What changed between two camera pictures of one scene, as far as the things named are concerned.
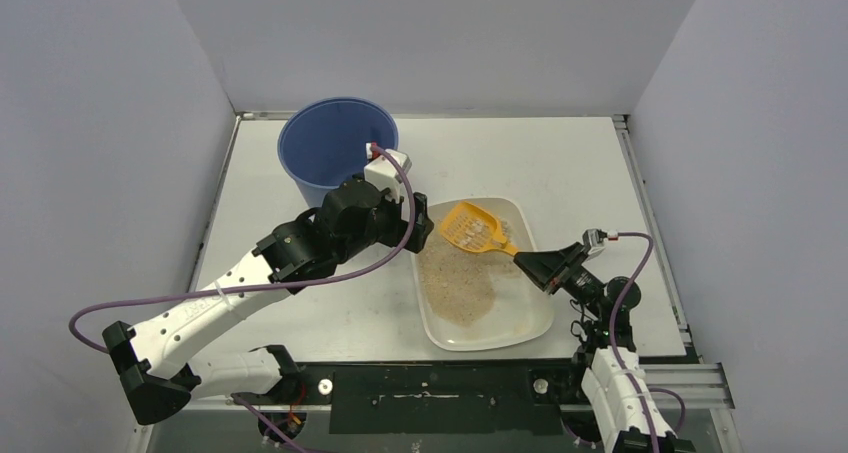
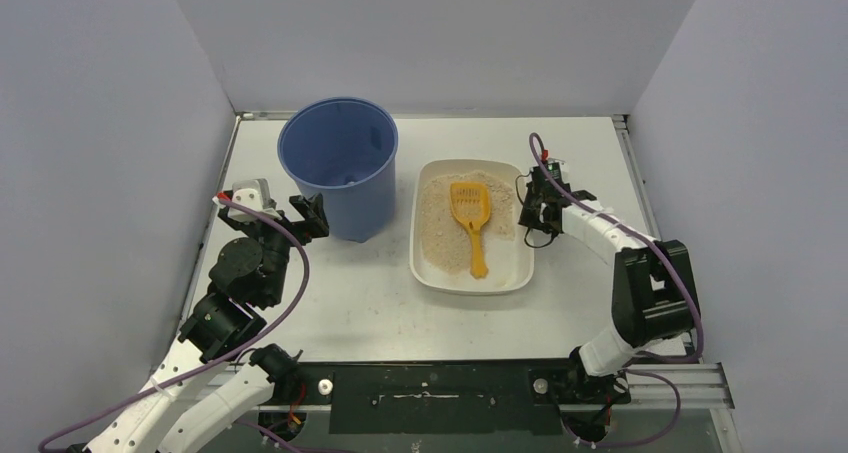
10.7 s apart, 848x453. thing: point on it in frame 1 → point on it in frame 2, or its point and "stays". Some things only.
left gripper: x=419 y=221 → x=299 y=220
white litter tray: x=477 y=299 → x=472 y=228
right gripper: x=558 y=268 → x=538 y=207
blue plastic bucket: x=325 y=140 stays
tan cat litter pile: x=460 y=284 → x=480 y=202
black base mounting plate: x=442 y=398 stays
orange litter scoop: x=470 y=228 → x=471 y=202
